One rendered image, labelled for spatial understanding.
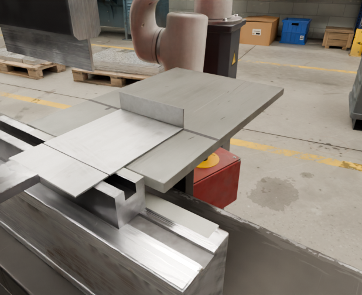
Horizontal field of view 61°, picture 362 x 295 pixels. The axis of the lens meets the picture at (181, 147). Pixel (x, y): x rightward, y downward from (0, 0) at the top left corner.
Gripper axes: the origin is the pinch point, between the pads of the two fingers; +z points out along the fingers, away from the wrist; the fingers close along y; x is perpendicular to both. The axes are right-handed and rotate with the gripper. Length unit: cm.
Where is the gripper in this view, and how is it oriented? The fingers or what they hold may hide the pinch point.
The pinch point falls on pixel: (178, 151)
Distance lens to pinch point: 75.4
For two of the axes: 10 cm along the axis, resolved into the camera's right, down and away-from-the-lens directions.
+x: -6.5, -3.8, 6.6
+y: 7.6, -2.5, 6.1
